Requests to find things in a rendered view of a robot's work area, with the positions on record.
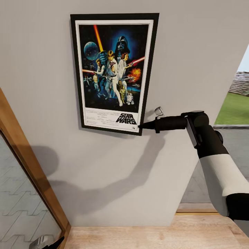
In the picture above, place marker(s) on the fixed window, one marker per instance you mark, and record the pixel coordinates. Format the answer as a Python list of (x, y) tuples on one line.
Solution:
[(233, 124)]

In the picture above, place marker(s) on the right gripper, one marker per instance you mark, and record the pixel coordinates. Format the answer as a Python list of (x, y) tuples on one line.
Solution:
[(162, 124)]

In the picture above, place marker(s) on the poster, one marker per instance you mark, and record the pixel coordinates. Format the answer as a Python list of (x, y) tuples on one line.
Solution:
[(113, 59)]

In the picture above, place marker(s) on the door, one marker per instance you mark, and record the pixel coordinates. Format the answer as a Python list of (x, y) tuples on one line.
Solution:
[(29, 208)]

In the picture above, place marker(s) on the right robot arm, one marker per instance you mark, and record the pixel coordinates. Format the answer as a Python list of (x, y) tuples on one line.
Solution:
[(227, 187)]

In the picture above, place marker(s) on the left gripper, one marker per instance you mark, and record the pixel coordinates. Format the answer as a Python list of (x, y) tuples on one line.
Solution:
[(55, 245)]

